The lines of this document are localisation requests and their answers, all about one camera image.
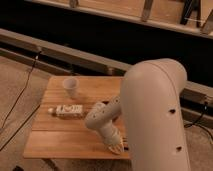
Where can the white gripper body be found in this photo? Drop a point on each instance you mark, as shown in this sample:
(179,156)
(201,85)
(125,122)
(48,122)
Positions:
(112,138)

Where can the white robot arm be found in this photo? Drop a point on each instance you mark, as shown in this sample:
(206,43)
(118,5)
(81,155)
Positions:
(149,104)

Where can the white plastic bottle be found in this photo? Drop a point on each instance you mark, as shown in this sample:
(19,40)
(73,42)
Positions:
(67,111)

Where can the white paper cup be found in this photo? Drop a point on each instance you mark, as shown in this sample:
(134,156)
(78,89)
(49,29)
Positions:
(71,84)

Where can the grey metal rail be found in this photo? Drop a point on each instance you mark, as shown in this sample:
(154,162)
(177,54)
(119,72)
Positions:
(66,54)

